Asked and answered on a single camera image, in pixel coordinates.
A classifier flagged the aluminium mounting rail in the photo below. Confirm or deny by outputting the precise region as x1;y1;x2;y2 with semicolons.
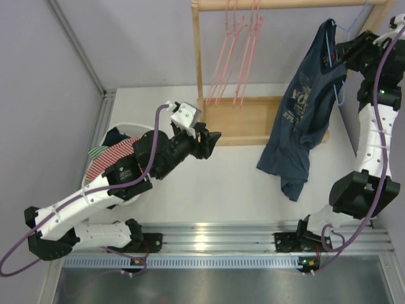
142;222;394;255

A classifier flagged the wooden clothes rack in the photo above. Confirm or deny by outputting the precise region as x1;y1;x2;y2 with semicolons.
191;1;394;146

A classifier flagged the light blue wire hanger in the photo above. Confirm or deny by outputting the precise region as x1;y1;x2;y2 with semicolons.
327;0;370;107

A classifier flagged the dark navy garment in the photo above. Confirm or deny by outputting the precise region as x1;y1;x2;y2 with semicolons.
102;127;130;147

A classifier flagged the red white striped garment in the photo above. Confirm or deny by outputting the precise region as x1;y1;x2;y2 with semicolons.
85;137;139;181

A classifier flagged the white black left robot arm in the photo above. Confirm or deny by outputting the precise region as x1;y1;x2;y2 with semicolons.
24;122;221;261

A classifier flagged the aluminium corner profile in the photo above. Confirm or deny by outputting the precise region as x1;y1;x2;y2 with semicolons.
47;0;107;96

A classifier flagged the blue tank top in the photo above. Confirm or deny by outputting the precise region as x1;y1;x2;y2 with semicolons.
256;19;347;201

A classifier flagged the green white striped garment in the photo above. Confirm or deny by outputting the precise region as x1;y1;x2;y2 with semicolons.
87;145;108;160

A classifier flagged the pink wire hanger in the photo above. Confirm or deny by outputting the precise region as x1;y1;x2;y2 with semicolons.
205;1;245;106
232;1;263;107

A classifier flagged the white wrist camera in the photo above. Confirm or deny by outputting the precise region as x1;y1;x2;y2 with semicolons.
166;101;201;139
373;13;404;46

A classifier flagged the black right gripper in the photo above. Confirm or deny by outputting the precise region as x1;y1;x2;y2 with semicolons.
335;30;391;80

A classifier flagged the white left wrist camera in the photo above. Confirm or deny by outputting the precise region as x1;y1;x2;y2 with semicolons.
166;101;201;139

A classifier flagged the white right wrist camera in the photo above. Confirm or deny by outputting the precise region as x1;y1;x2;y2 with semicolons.
373;13;404;46

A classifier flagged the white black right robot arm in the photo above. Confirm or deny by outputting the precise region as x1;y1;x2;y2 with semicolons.
295;25;404;252

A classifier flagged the slotted grey cable duct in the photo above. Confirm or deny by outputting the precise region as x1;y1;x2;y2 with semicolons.
63;256;317;269

